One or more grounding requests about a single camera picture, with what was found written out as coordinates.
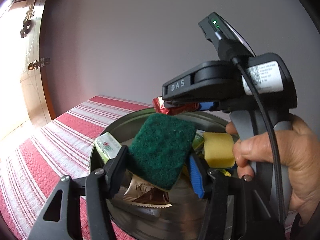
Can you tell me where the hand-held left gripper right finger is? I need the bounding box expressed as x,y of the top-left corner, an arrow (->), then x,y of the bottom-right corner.
189,152 -> 283,240

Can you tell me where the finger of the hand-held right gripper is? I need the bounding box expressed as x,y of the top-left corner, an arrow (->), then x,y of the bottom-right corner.
162,99 -> 227,113

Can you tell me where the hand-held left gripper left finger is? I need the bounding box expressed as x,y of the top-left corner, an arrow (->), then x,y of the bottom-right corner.
27,145 -> 129,240

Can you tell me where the pale green tissue packet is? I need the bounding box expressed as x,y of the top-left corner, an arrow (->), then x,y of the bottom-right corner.
94,132 -> 123,163

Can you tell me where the brown white snack packet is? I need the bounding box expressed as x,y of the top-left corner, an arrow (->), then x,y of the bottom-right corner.
123,174 -> 173,209

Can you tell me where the green yellow sponge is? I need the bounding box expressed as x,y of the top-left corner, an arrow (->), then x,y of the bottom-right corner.
127,112 -> 197,191

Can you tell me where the red foil wrapper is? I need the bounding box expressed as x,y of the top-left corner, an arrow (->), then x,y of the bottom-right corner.
152,96 -> 200,116

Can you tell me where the round metal basin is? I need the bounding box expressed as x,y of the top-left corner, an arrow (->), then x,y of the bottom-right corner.
89,110 -> 240,240

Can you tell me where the person's right hand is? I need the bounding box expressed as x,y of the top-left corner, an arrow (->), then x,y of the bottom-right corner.
225,114 -> 320,220

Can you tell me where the red striped tablecloth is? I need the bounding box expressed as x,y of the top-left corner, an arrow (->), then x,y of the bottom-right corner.
0,94 -> 300,240

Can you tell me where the wooden door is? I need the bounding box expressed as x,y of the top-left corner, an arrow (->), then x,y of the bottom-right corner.
0,0 -> 57,140

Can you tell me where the brass door knob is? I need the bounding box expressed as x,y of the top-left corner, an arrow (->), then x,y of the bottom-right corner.
28,57 -> 50,72

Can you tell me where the dark hanging door ornament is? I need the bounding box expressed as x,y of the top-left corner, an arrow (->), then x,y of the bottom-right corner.
20,0 -> 35,39

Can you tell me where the black cable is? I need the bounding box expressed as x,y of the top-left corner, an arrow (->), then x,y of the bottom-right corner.
231,56 -> 287,233

